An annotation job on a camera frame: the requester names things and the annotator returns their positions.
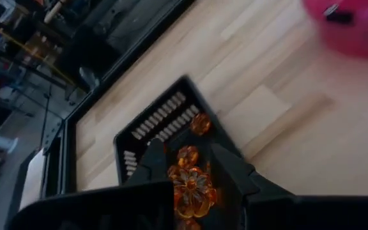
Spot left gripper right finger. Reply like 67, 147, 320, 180
211, 143, 293, 201

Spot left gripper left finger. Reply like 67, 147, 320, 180
125, 139, 172, 186

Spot orange pill bottles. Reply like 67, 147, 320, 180
167, 164, 181, 181

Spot orange translucent toy pumpkin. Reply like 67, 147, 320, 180
189, 112, 212, 137
176, 145, 200, 169

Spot black plastic slotted basket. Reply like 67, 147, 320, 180
113, 75, 252, 192

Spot orange pill bottle cluster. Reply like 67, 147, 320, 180
167, 165, 219, 220

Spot small black toy spider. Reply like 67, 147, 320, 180
325, 10, 355, 26

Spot pink plastic bowl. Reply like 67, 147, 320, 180
302, 0, 368, 61

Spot yellow cable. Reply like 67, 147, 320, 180
0, 15, 77, 86

